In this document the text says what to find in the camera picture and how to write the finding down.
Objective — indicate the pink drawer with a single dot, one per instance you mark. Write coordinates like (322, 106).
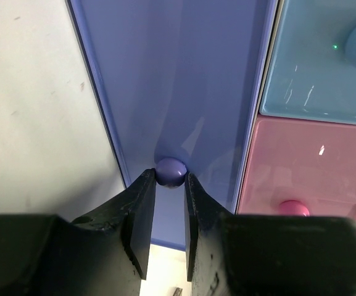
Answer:
(310, 162)

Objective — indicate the light blue drawer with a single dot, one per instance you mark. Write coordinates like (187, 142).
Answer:
(312, 71)

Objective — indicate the dark blue drawer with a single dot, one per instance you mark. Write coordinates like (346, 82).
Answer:
(177, 79)

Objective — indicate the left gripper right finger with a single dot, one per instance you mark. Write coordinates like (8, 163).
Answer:
(228, 254)

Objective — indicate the white drawer cabinet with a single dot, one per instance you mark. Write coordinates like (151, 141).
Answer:
(302, 154)

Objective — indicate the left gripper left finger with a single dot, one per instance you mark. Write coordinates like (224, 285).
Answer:
(103, 252)

